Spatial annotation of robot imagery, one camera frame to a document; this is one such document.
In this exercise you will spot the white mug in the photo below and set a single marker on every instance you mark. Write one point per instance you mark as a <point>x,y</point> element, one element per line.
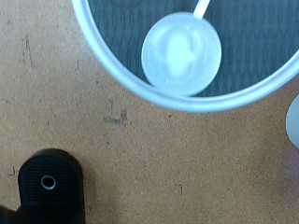
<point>180,53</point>

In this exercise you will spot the black Keurig coffee machine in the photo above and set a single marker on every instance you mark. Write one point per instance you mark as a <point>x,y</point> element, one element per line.
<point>49,199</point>

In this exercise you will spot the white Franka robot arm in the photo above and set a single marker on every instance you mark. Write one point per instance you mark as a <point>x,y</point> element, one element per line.
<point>294,124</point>

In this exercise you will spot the white two-tier turntable stand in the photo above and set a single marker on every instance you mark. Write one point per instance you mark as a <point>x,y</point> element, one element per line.
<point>109,37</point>

